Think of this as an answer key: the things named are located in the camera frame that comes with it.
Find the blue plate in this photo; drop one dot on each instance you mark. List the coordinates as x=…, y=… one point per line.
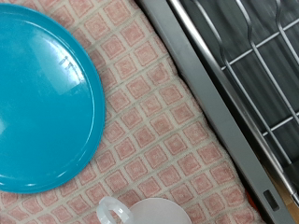
x=46, y=102

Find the dark grey cutlery holder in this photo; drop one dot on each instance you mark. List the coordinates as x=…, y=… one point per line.
x=292, y=174

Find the grey dish drying rack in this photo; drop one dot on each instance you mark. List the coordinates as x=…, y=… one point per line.
x=269, y=99

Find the grey plastic crate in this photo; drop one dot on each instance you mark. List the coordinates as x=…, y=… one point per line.
x=218, y=115

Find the white plastic mug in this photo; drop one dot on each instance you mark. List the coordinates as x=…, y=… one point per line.
x=155, y=214

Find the pink checked towel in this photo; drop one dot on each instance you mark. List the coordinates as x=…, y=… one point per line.
x=155, y=130

